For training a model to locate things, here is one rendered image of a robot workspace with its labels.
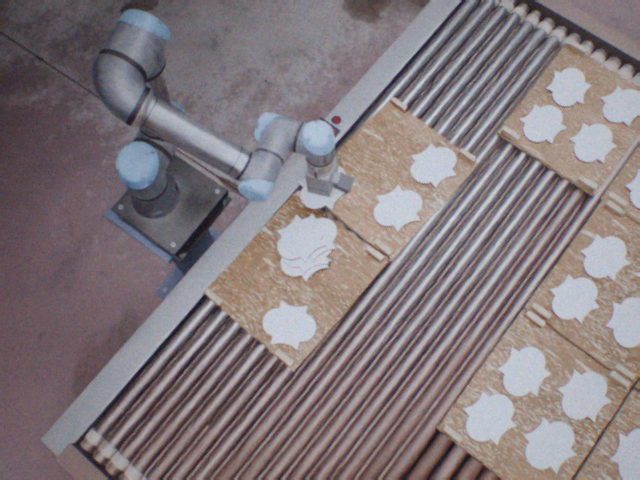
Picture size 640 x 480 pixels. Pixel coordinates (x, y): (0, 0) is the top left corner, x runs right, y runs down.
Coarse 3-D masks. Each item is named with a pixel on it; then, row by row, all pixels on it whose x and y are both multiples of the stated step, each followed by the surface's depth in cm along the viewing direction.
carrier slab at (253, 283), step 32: (288, 224) 199; (256, 256) 196; (352, 256) 195; (224, 288) 193; (256, 288) 193; (288, 288) 192; (320, 288) 192; (352, 288) 191; (256, 320) 190; (320, 320) 189; (288, 352) 186
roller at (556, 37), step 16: (560, 32) 218; (544, 48) 217; (528, 64) 216; (528, 80) 214; (512, 96) 212; (496, 112) 210; (480, 128) 208; (464, 144) 207; (288, 368) 186; (272, 384) 185; (256, 400) 184; (272, 400) 185; (256, 416) 183; (240, 432) 181; (224, 448) 180; (208, 464) 179
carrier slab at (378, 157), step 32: (384, 128) 208; (416, 128) 207; (352, 160) 205; (384, 160) 204; (352, 192) 201; (384, 192) 201; (416, 192) 200; (448, 192) 200; (352, 224) 198; (416, 224) 197; (384, 256) 195
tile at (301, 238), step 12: (288, 228) 193; (300, 228) 193; (312, 228) 192; (324, 228) 192; (288, 240) 192; (300, 240) 191; (312, 240) 191; (288, 252) 190; (300, 252) 190; (312, 252) 190
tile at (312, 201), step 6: (306, 186) 186; (306, 192) 186; (336, 192) 185; (342, 192) 185; (306, 198) 185; (312, 198) 185; (318, 198) 185; (324, 198) 185; (330, 198) 185; (336, 198) 185; (306, 204) 185; (312, 204) 184; (318, 204) 184; (324, 204) 184; (330, 204) 184
